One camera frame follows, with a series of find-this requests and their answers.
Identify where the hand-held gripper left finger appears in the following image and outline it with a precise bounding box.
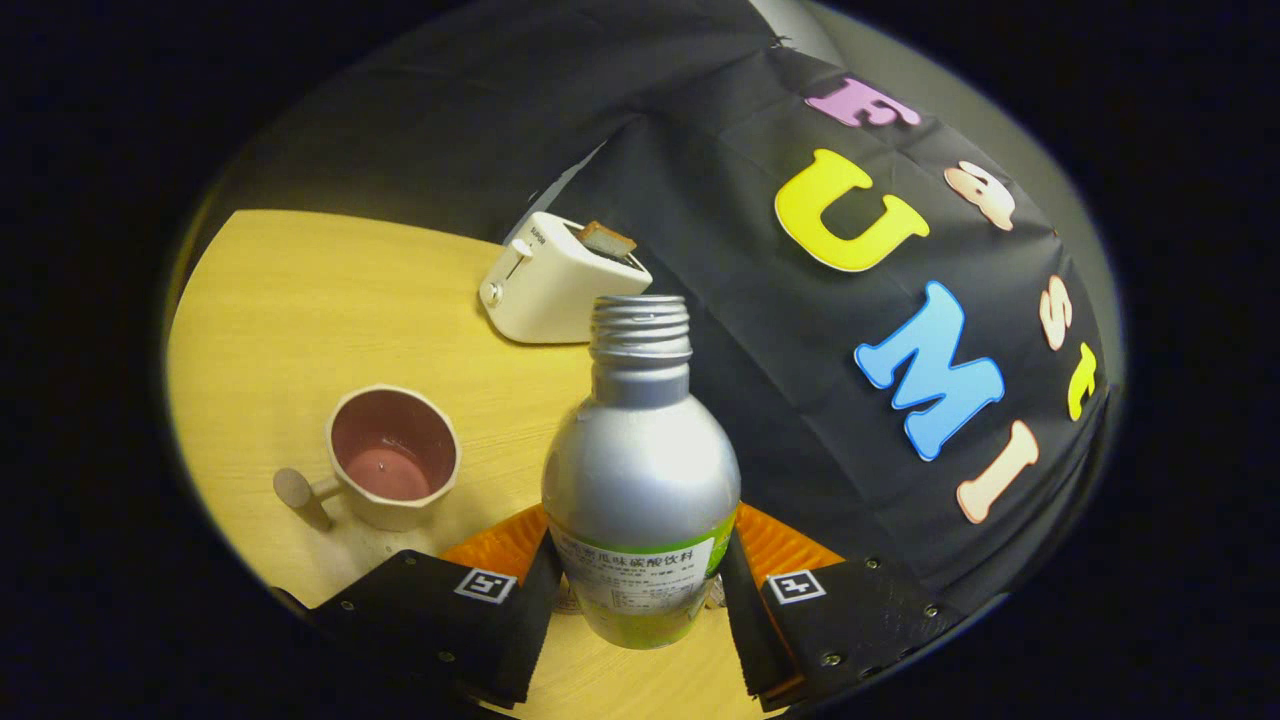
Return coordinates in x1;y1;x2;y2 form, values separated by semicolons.
300;503;566;711

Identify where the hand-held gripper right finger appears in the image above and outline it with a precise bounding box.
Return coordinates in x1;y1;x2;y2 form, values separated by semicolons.
720;503;969;713

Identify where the cream cup with wooden handle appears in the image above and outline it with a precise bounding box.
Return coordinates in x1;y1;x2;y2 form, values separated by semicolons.
272;384;463;533

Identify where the silver juice bottle green label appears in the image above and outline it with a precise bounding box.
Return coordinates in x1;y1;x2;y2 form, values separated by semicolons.
541;295;743;652

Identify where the cream toaster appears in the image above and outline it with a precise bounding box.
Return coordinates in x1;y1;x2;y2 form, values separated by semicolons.
478;211;654;346

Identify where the wooden table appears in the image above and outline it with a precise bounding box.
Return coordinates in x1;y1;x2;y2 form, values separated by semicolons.
165;208;773;720

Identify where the toasted bread slice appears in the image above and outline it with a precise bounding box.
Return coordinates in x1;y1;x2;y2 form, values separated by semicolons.
577;221;638;262

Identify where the black backdrop cloth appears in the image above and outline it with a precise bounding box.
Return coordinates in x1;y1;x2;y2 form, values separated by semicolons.
195;0;1116;613

